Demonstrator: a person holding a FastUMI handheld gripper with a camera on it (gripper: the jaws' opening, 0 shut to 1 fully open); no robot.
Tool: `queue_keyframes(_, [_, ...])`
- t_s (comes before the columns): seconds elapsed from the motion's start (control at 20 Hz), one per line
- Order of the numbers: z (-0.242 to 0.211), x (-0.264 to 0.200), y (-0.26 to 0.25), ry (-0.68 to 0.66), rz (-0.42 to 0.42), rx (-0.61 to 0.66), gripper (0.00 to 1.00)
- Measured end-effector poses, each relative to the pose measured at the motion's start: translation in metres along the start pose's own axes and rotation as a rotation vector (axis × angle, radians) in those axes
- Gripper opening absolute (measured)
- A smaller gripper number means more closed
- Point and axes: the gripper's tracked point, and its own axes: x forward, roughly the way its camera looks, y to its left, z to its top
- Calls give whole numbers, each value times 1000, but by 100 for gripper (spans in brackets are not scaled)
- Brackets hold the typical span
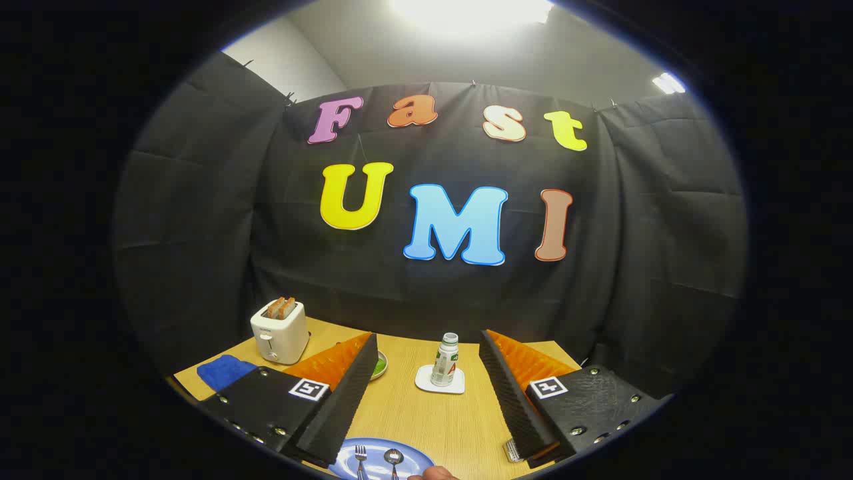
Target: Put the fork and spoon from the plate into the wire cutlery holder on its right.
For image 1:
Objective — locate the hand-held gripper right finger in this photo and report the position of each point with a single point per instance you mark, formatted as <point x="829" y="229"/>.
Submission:
<point x="513" y="400"/>

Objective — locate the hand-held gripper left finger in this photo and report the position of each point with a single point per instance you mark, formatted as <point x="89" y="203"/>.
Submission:
<point x="346" y="400"/>

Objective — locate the beige plate of food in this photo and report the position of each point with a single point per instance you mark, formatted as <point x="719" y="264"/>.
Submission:
<point x="380" y="365"/>

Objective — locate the white and green bottle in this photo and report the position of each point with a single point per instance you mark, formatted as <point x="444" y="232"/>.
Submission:
<point x="444" y="363"/>

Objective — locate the white square coaster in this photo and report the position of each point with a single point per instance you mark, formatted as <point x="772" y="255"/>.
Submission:
<point x="423" y="380"/>

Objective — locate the white toaster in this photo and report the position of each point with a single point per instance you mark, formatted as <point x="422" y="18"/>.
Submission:
<point x="283" y="336"/>

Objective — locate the blue round plate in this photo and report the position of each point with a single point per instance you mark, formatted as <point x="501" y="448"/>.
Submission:
<point x="413" y="460"/>

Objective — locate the brown toast slice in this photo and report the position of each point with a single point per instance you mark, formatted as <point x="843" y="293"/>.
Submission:
<point x="274" y="308"/>
<point x="289" y="306"/>

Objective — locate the blue folded cloth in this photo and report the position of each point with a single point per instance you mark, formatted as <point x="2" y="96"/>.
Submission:
<point x="223" y="372"/>

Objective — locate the small ceiling light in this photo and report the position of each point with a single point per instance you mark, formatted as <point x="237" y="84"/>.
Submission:
<point x="668" y="83"/>

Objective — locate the large ceiling light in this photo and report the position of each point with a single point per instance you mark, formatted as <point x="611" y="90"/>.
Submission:
<point x="466" y="13"/>

